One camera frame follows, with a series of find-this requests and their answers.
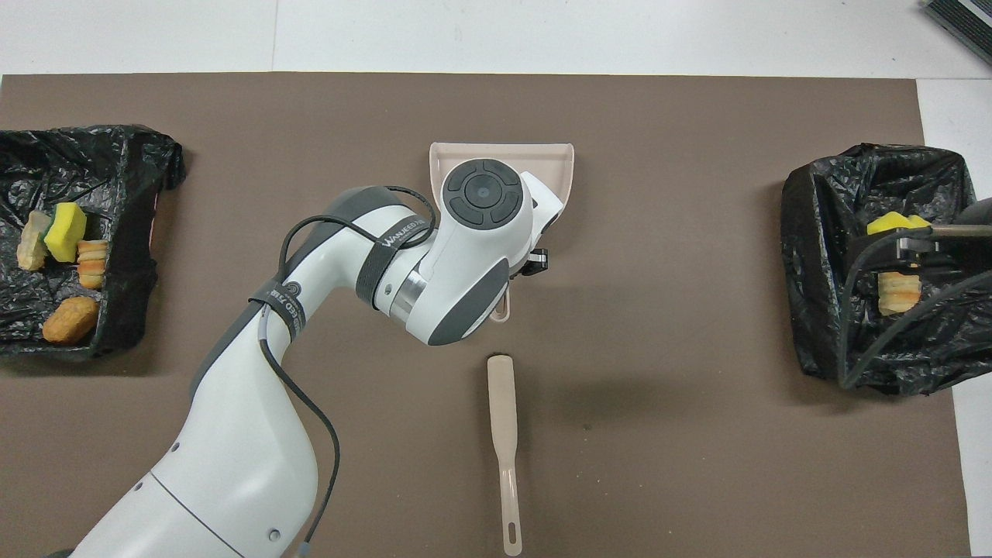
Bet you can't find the beige plastic dustpan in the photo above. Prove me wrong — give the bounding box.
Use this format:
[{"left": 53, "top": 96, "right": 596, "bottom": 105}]
[{"left": 429, "top": 142, "right": 576, "bottom": 323}]

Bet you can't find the beige hand brush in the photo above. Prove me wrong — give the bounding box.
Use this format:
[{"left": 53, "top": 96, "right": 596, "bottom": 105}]
[{"left": 486, "top": 354, "right": 524, "bottom": 557}]

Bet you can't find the tan pastry piece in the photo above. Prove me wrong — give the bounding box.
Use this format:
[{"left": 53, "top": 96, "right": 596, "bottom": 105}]
[{"left": 877, "top": 271, "right": 923, "bottom": 316}]

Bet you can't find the pale yellow food scrap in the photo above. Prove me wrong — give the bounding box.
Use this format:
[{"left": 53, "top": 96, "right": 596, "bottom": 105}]
[
  {"left": 75, "top": 239, "right": 110, "bottom": 291},
  {"left": 16, "top": 209, "right": 53, "bottom": 272}
]

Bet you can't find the brown fried nugget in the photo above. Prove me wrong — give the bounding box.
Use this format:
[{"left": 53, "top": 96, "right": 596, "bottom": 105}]
[{"left": 41, "top": 295, "right": 101, "bottom": 346}]

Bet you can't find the bin with black bag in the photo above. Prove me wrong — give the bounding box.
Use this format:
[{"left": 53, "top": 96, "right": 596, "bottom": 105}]
[
  {"left": 780, "top": 143, "right": 992, "bottom": 396},
  {"left": 0, "top": 124, "right": 188, "bottom": 363}
]

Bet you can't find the brown table mat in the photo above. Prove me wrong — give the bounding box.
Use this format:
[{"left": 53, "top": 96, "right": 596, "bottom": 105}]
[{"left": 0, "top": 72, "right": 972, "bottom": 558}]

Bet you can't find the black ribbed mat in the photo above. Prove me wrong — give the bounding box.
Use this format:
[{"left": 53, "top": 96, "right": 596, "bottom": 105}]
[{"left": 921, "top": 0, "right": 992, "bottom": 67}]

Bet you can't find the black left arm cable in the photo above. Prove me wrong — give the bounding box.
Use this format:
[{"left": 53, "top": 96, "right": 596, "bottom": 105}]
[{"left": 258, "top": 184, "right": 439, "bottom": 557}]

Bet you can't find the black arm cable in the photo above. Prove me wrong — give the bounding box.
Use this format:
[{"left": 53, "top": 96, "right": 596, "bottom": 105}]
[
  {"left": 835, "top": 225, "right": 992, "bottom": 391},
  {"left": 258, "top": 184, "right": 439, "bottom": 557}
]

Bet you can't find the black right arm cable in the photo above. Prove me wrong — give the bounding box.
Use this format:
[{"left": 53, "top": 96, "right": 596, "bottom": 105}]
[{"left": 835, "top": 225, "right": 992, "bottom": 391}]

